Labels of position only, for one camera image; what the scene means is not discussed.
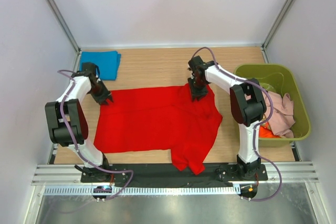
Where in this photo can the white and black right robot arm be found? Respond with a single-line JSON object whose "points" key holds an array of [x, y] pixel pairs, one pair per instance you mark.
{"points": [[247, 106]]}

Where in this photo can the olive green plastic bin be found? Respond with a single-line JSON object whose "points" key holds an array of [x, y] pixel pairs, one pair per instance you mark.
{"points": [[279, 79]]}

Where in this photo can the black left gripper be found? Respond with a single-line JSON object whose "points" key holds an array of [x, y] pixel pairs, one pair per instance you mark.
{"points": [[106, 95]]}

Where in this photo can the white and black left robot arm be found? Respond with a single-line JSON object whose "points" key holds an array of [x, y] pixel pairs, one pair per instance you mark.
{"points": [[67, 125]]}

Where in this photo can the white slotted cable duct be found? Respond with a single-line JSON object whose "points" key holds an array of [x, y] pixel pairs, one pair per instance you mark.
{"points": [[104, 190]]}

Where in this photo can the orange t-shirt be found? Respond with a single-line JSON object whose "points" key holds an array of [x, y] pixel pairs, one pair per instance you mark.
{"points": [[266, 132]]}

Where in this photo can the pink t-shirt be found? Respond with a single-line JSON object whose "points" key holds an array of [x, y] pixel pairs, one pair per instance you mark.
{"points": [[282, 119]]}

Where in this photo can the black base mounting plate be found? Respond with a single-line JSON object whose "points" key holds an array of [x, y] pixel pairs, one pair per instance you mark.
{"points": [[168, 176]]}

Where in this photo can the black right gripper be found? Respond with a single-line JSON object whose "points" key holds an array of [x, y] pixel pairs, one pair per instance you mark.
{"points": [[195, 93]]}

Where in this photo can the aluminium front rail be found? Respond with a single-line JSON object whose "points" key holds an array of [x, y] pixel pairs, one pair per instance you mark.
{"points": [[286, 172]]}

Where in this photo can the red t-shirt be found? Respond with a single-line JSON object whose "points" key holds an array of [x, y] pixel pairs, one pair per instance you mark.
{"points": [[160, 118]]}

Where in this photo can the folded blue t-shirt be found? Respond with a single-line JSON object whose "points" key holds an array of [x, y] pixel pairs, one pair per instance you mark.
{"points": [[107, 61]]}

